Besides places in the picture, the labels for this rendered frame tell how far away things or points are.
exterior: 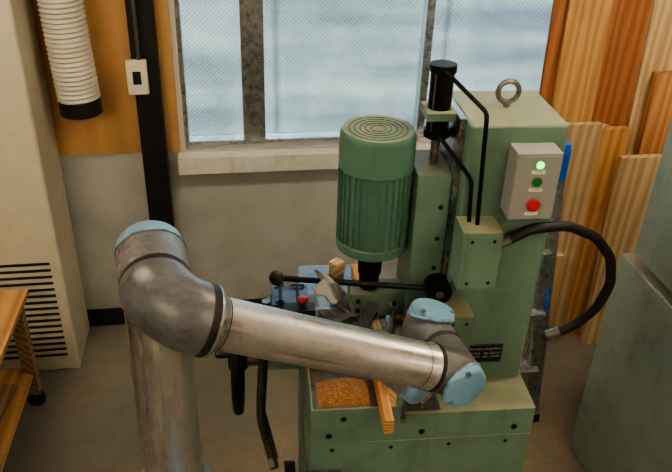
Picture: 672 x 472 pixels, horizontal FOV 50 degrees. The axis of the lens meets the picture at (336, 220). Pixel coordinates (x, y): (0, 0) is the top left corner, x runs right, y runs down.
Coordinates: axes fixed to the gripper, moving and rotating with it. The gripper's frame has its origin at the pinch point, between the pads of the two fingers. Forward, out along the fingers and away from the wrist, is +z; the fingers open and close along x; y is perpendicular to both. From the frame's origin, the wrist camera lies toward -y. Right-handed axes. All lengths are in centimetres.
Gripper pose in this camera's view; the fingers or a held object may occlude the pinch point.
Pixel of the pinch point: (311, 294)
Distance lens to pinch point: 170.0
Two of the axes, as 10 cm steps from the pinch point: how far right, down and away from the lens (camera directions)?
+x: -2.0, 8.6, 4.8
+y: -6.8, 2.3, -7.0
